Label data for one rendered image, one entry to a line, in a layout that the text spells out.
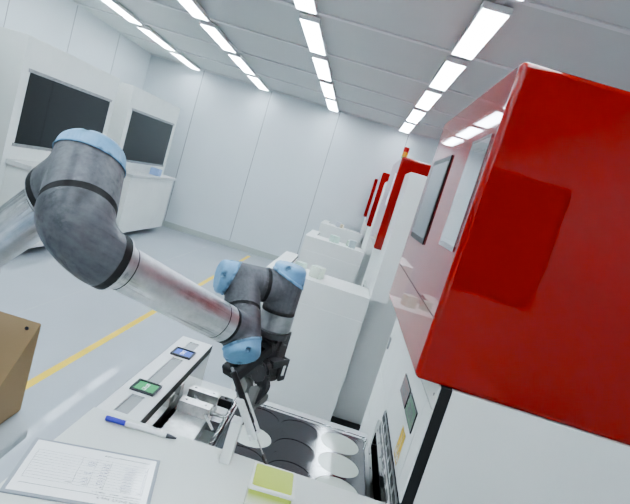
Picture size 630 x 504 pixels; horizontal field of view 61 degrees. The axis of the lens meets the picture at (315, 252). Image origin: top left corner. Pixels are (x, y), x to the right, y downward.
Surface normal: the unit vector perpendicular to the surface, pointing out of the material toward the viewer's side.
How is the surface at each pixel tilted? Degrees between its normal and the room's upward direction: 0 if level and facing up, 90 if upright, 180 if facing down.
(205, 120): 90
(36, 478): 0
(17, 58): 90
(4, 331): 44
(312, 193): 90
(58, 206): 70
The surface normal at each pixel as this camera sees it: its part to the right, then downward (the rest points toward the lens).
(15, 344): 0.18, -0.60
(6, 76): -0.07, 0.11
